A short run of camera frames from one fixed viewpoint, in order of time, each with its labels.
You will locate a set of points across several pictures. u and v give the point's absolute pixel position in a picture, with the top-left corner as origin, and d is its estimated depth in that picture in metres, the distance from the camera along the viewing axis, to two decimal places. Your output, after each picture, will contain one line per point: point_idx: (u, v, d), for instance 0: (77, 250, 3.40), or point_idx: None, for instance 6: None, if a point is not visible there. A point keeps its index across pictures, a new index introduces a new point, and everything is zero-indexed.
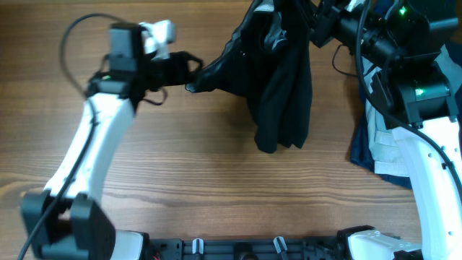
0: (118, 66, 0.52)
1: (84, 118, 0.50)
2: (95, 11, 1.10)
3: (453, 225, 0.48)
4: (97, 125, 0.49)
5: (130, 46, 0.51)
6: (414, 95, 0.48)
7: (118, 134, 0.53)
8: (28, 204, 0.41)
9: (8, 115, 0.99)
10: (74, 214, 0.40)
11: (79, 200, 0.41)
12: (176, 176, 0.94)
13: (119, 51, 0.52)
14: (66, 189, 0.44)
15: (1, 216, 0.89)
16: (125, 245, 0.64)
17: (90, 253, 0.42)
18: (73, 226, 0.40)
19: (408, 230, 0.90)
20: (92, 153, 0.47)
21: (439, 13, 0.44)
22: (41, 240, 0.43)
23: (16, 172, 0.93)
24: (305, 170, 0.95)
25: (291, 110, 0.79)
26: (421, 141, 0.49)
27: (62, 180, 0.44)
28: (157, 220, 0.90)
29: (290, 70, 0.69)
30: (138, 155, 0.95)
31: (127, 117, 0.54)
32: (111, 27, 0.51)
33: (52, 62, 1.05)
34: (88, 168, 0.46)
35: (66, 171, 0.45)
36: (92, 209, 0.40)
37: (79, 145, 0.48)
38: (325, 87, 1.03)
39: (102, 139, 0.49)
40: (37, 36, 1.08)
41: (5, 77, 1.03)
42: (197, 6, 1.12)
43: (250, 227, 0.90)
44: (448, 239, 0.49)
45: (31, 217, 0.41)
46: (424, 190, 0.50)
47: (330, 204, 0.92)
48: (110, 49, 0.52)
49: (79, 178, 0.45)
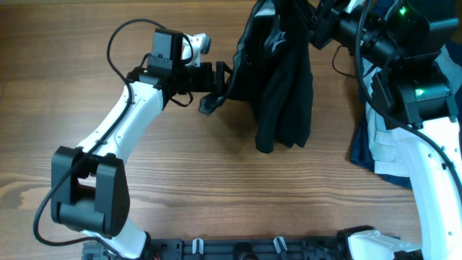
0: (157, 64, 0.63)
1: (121, 98, 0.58)
2: (95, 11, 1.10)
3: (453, 225, 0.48)
4: (131, 104, 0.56)
5: (170, 49, 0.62)
6: (415, 95, 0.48)
7: (146, 120, 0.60)
8: (61, 155, 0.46)
9: (8, 115, 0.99)
10: (102, 170, 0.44)
11: (107, 159, 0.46)
12: (176, 176, 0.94)
13: (159, 52, 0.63)
14: (98, 148, 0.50)
15: (1, 215, 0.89)
16: (131, 237, 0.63)
17: (106, 214, 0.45)
18: (97, 182, 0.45)
19: (408, 230, 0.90)
20: (123, 126, 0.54)
21: (439, 13, 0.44)
22: (62, 195, 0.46)
23: (16, 172, 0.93)
24: (305, 170, 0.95)
25: (293, 110, 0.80)
26: (421, 142, 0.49)
27: (94, 141, 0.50)
28: (157, 220, 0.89)
29: (289, 72, 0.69)
30: (138, 155, 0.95)
31: (156, 105, 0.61)
32: (156, 31, 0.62)
33: (51, 61, 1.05)
34: (119, 136, 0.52)
35: (99, 134, 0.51)
36: (117, 168, 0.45)
37: (113, 117, 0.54)
38: (325, 86, 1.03)
39: (134, 117, 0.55)
40: (36, 35, 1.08)
41: (4, 77, 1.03)
42: (196, 6, 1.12)
43: (250, 227, 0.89)
44: (448, 239, 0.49)
45: (60, 169, 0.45)
46: (424, 189, 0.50)
47: (330, 204, 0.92)
48: (152, 50, 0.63)
49: (110, 141, 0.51)
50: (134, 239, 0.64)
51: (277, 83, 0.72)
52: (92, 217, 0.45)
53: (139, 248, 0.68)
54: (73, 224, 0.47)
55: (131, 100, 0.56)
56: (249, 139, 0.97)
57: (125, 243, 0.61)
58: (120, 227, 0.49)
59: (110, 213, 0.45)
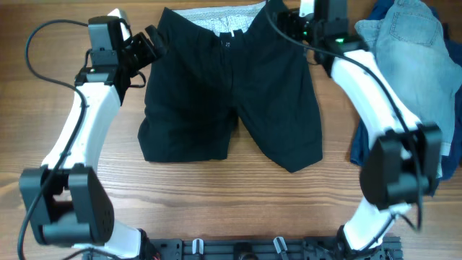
0: (99, 55, 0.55)
1: (75, 105, 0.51)
2: (94, 10, 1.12)
3: (380, 105, 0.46)
4: (86, 108, 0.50)
5: (45, 209, 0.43)
6: (337, 44, 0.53)
7: (105, 125, 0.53)
8: (27, 180, 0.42)
9: (9, 116, 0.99)
10: (73, 183, 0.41)
11: (75, 170, 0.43)
12: (175, 175, 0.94)
13: (38, 219, 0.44)
14: (63, 162, 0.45)
15: (2, 215, 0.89)
16: (123, 238, 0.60)
17: (91, 223, 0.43)
18: (71, 188, 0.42)
19: (408, 231, 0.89)
20: (85, 131, 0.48)
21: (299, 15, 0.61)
22: (40, 215, 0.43)
23: (17, 172, 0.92)
24: (286, 157, 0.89)
25: (274, 89, 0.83)
26: (340, 59, 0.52)
27: (58, 155, 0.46)
28: (157, 220, 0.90)
29: (293, 67, 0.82)
30: (138, 155, 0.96)
31: (113, 102, 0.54)
32: (21, 187, 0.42)
33: (50, 60, 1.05)
34: (82, 142, 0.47)
35: (60, 146, 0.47)
36: (89, 177, 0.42)
37: (89, 130, 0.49)
38: (326, 86, 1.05)
39: (92, 120, 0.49)
40: (37, 36, 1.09)
41: (5, 77, 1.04)
42: (196, 6, 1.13)
43: (250, 227, 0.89)
44: (385, 118, 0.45)
45: (29, 191, 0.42)
46: (357, 96, 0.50)
47: (330, 204, 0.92)
48: (92, 45, 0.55)
49: (74, 151, 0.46)
50: (126, 240, 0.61)
51: (286, 87, 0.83)
52: (76, 229, 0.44)
53: (136, 246, 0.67)
54: (63, 241, 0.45)
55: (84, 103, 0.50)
56: (208, 142, 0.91)
57: (122, 244, 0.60)
58: (108, 230, 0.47)
59: (92, 220, 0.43)
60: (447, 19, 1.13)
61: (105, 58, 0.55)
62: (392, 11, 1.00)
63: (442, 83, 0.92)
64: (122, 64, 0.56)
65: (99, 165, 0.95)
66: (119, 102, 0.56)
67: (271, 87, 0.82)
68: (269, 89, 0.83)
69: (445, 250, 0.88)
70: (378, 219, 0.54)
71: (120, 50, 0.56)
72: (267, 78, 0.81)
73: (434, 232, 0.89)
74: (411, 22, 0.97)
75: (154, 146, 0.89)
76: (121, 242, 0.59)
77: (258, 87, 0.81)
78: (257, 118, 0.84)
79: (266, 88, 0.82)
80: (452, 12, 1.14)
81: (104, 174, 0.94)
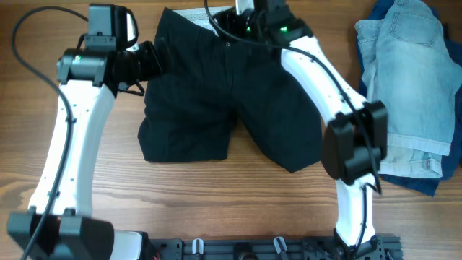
0: (95, 42, 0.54)
1: (60, 122, 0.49)
2: None
3: (328, 91, 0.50)
4: (73, 131, 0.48)
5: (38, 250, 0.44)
6: (280, 32, 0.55)
7: (96, 143, 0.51)
8: (15, 225, 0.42)
9: (9, 116, 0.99)
10: (64, 232, 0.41)
11: (66, 217, 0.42)
12: (175, 176, 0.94)
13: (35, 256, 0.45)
14: (53, 206, 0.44)
15: (3, 215, 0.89)
16: (123, 246, 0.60)
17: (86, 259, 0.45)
18: (62, 237, 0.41)
19: (408, 231, 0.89)
20: (72, 165, 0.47)
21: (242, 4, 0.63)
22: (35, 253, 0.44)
23: (18, 172, 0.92)
24: (286, 158, 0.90)
25: (274, 90, 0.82)
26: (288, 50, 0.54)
27: (46, 196, 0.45)
28: (157, 220, 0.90)
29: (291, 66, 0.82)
30: (138, 155, 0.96)
31: (105, 106, 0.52)
32: (9, 232, 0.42)
33: (50, 61, 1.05)
34: (71, 178, 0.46)
35: (49, 184, 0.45)
36: (81, 226, 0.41)
37: (76, 162, 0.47)
38: None
39: (80, 149, 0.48)
40: (38, 37, 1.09)
41: (5, 76, 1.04)
42: (196, 6, 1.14)
43: (250, 227, 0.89)
44: (333, 106, 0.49)
45: (19, 235, 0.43)
46: (307, 84, 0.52)
47: (330, 204, 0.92)
48: (89, 30, 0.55)
49: (63, 189, 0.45)
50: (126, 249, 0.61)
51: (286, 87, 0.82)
52: None
53: (136, 250, 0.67)
54: None
55: (70, 118, 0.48)
56: (205, 141, 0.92)
57: (123, 253, 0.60)
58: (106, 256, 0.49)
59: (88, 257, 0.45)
60: (447, 19, 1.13)
61: (99, 46, 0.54)
62: (392, 11, 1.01)
63: (443, 81, 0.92)
64: (119, 59, 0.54)
65: (99, 165, 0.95)
66: (111, 100, 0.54)
67: (271, 86, 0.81)
68: (270, 90, 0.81)
69: (443, 250, 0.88)
70: (353, 199, 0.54)
71: (122, 45, 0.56)
72: (267, 78, 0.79)
73: (434, 233, 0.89)
74: (411, 22, 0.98)
75: (154, 146, 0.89)
76: (121, 250, 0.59)
77: (257, 88, 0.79)
78: (256, 118, 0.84)
79: (265, 89, 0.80)
80: (452, 11, 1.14)
81: (104, 174, 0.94)
